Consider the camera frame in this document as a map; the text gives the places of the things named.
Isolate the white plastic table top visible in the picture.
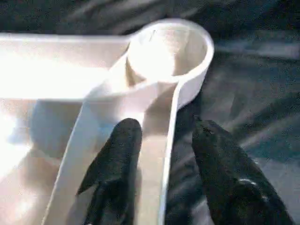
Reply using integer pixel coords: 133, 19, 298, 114
0, 18, 216, 225

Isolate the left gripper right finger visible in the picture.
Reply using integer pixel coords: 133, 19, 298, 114
191, 115, 295, 225

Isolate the black table mat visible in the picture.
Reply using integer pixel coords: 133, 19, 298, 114
0, 0, 300, 225

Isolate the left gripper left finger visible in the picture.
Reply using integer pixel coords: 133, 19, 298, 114
76, 117, 143, 225

